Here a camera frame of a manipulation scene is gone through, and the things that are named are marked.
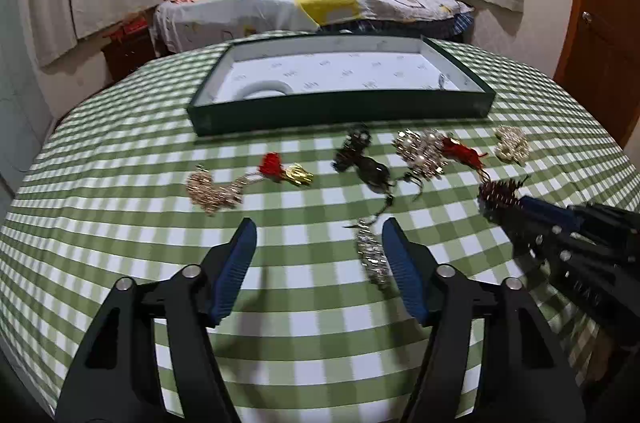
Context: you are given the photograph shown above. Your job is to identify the red tassel ornament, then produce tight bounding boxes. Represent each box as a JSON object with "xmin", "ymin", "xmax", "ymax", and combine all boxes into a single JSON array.
[{"xmin": 440, "ymin": 136, "xmax": 491, "ymax": 181}]

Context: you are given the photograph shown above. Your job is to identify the red tassel gold charm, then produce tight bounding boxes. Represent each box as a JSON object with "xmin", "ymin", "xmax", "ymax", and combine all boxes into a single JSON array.
[{"xmin": 245, "ymin": 152, "xmax": 315, "ymax": 188}]

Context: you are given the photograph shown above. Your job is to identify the black beaded bracelet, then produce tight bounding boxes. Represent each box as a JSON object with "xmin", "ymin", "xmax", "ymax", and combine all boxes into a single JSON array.
[{"xmin": 331, "ymin": 124, "xmax": 426, "ymax": 216}]

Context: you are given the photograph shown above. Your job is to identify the red items on nightstand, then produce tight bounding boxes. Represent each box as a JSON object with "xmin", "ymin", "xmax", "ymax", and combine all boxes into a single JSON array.
[{"xmin": 107, "ymin": 16, "xmax": 151, "ymax": 39}]

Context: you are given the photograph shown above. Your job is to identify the dark wooden nightstand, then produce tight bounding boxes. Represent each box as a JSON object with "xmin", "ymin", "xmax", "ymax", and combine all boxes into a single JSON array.
[{"xmin": 102, "ymin": 20, "xmax": 157, "ymax": 82}]

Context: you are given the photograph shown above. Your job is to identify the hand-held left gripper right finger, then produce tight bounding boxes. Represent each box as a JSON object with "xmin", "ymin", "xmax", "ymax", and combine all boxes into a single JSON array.
[{"xmin": 381, "ymin": 218, "xmax": 586, "ymax": 423}]

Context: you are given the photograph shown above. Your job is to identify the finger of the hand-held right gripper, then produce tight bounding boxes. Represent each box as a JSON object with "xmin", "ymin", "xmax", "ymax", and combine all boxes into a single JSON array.
[
  {"xmin": 516, "ymin": 196, "xmax": 584, "ymax": 232},
  {"xmin": 494, "ymin": 212, "xmax": 567, "ymax": 265}
]

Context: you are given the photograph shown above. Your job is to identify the green jewelry box tray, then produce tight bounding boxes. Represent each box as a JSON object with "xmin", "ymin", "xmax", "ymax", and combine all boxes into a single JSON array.
[{"xmin": 187, "ymin": 34, "xmax": 497, "ymax": 138}]

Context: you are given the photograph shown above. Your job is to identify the green checkered tablecloth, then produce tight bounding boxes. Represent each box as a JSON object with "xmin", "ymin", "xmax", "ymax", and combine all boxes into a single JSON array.
[{"xmin": 0, "ymin": 30, "xmax": 640, "ymax": 423}]

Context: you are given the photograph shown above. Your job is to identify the brown wooden door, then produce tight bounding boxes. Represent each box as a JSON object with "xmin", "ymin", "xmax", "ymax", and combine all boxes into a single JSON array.
[{"xmin": 552, "ymin": 0, "xmax": 640, "ymax": 149}]

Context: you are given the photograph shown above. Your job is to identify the white bangle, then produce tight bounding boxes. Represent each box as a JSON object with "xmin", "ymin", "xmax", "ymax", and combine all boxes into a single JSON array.
[{"xmin": 235, "ymin": 79, "xmax": 291, "ymax": 100}]

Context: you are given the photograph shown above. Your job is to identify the dark red beaded bracelet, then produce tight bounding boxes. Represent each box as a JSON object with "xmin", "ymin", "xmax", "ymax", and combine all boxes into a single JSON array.
[{"xmin": 477, "ymin": 177, "xmax": 531, "ymax": 221}]

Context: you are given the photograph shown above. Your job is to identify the bed with patterned quilt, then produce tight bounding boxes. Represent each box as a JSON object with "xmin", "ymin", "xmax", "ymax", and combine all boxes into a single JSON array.
[{"xmin": 152, "ymin": 0, "xmax": 473, "ymax": 54}]

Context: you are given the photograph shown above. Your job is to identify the gold rhinestone brooch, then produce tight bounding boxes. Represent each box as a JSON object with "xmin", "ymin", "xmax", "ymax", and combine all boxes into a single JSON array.
[{"xmin": 186, "ymin": 166, "xmax": 248, "ymax": 216}]

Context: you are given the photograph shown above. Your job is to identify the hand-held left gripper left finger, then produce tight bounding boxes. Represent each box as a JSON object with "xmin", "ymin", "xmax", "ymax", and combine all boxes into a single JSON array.
[{"xmin": 55, "ymin": 218, "xmax": 258, "ymax": 423}]

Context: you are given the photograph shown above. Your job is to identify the pearl rhinestone brooch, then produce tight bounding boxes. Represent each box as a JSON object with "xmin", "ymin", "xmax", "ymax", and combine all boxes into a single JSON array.
[{"xmin": 392, "ymin": 128, "xmax": 448, "ymax": 179}]

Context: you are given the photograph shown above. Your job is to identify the blue plaid bed sheet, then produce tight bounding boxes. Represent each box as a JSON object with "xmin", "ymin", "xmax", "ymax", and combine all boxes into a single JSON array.
[{"xmin": 320, "ymin": 13, "xmax": 473, "ymax": 45}]

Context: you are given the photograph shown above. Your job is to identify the silver rhinestone bracelet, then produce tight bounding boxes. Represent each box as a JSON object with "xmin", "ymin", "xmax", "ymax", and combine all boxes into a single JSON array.
[{"xmin": 342, "ymin": 217, "xmax": 396, "ymax": 291}]

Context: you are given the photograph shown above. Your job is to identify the white pearl bracelet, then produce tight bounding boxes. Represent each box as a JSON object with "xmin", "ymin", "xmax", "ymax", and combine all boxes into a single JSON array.
[{"xmin": 492, "ymin": 126, "xmax": 531, "ymax": 166}]

